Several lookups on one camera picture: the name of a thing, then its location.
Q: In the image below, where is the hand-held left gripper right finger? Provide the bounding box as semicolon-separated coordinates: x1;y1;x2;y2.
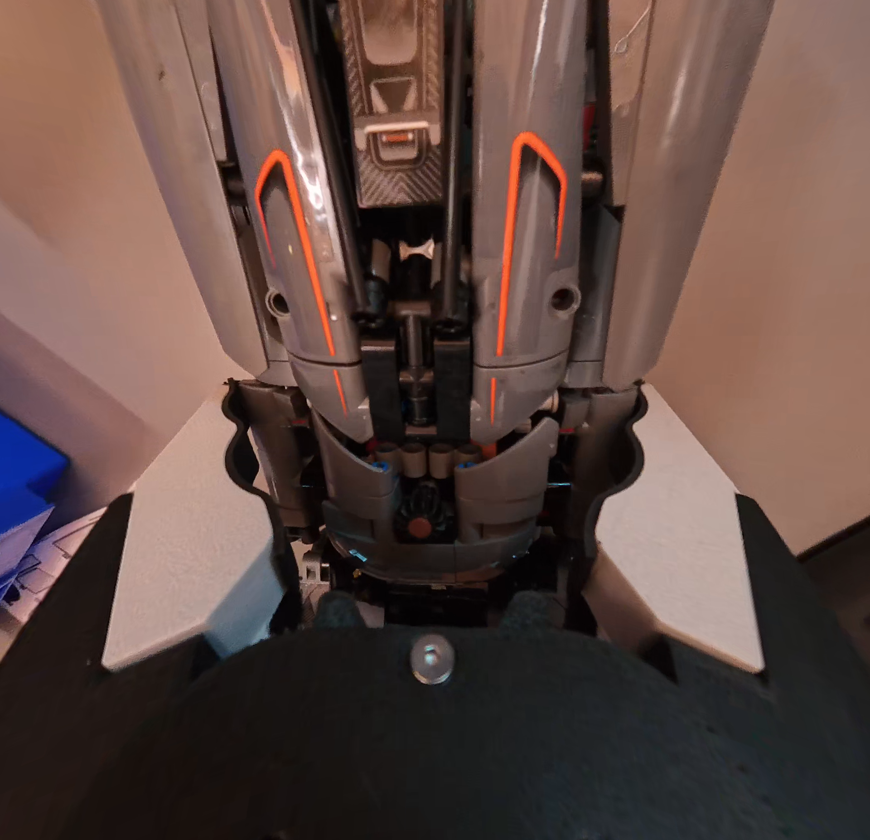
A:
581;381;765;674

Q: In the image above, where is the blue storage bin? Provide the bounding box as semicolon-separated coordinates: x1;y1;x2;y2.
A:
0;410;72;579

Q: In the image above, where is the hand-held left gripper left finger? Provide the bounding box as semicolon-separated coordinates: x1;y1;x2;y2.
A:
102;378;303;671

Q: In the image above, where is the printed instruction sheet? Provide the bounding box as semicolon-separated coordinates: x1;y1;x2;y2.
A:
0;507;110;623

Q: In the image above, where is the grey lego car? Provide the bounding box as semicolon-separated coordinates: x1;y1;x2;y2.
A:
88;0;783;623

